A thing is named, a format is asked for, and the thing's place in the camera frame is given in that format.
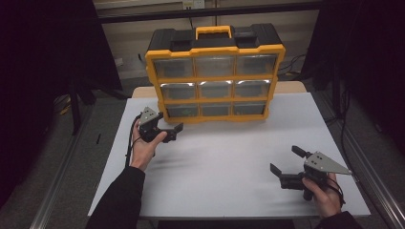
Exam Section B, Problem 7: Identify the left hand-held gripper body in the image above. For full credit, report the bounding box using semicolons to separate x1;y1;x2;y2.
139;106;176;143

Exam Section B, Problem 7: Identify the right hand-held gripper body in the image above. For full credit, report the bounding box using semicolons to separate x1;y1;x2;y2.
280;151;353;201

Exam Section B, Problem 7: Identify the white wall outlet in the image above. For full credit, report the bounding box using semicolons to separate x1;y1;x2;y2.
182;0;205;10

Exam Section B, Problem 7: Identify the clear plastic drawer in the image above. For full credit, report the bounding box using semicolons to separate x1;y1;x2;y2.
165;104;200;118

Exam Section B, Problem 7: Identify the person's left hand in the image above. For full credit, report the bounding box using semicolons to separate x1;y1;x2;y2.
129;118;168;173

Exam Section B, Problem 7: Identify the black horizontal bar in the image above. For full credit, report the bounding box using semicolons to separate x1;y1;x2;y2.
96;2;322;25

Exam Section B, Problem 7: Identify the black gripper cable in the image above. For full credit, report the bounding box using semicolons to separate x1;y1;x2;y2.
124;113;142;168
327;176;348;208

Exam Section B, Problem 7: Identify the yellow black drawer cabinet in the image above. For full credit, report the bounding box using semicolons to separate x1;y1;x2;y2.
144;23;287;124

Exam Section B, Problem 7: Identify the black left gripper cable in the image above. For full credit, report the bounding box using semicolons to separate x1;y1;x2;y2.
124;113;142;168

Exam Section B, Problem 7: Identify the set of clear drawers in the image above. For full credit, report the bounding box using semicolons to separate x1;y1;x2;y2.
152;53;278;117

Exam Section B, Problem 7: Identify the dark curtain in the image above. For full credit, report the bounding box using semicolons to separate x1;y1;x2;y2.
300;0;405;151

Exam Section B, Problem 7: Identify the black metal stand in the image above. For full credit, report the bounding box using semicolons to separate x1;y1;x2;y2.
67;75;96;136

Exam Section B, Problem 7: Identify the white table sheet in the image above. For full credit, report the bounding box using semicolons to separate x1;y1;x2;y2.
87;92;372;219

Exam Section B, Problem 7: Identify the aluminium frame rail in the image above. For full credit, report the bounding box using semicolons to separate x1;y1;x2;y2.
29;104;94;229
313;90;405;229

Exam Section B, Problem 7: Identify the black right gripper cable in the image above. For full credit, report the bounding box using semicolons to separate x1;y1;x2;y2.
327;176;348;208

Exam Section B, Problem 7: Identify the person's right hand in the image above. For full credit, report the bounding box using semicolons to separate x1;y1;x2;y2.
301;172;344;219

